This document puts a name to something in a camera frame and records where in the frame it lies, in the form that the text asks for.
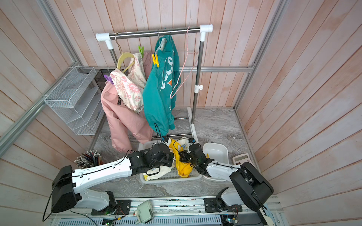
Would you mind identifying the metal clothes rack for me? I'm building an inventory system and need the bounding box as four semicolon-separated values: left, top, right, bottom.
95;24;214;142

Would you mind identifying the yellow clothespin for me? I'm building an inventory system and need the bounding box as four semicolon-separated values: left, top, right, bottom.
152;53;159;68

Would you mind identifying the dark mesh wall basket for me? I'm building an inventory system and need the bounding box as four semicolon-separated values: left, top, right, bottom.
94;70;110;91

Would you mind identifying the white wire mesh wall shelf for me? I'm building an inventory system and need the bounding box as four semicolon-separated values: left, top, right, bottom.
45;67;104;136

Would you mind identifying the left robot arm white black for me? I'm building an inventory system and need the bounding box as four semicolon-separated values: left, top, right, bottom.
49;143;174;213

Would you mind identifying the yellow jacket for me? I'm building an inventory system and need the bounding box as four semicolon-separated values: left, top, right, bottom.
168;139;193;178

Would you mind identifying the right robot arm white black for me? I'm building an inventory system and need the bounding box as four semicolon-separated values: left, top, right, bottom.
180;144;274;211

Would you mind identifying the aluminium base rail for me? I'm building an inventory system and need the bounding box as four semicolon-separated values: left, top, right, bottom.
50;196;286;226

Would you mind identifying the white perforated laundry basket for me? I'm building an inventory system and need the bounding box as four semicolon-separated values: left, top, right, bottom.
140;137;201;184

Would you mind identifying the yellow-green plastic hanger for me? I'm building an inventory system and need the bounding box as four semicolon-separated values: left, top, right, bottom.
116;52;135;73

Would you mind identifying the purple clothespin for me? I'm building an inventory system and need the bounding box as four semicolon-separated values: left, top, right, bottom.
103;74;114;85

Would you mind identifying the pink jacket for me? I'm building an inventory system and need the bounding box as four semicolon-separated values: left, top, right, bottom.
100;62;153;152

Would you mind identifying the floral pink white garment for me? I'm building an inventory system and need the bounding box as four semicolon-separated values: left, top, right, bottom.
110;52;147;113

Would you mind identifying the pink wire hanger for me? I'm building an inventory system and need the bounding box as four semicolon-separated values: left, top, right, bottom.
170;26;198;99

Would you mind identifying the green-white box on rail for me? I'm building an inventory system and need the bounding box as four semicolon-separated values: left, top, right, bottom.
134;200;154;224

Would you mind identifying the green sweatshirt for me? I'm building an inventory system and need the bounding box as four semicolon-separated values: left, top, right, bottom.
142;35;180;136

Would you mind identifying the red cup of pencils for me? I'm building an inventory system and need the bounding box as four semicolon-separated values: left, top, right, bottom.
74;150;103;169

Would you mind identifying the white plastic tray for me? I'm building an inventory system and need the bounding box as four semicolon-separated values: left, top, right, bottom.
203;142;229;164

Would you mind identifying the dinosaur print cream garment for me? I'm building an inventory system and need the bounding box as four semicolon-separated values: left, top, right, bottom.
141;137;192;181

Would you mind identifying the pink white calculator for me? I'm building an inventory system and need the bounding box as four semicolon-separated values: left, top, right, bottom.
232;153;253;165

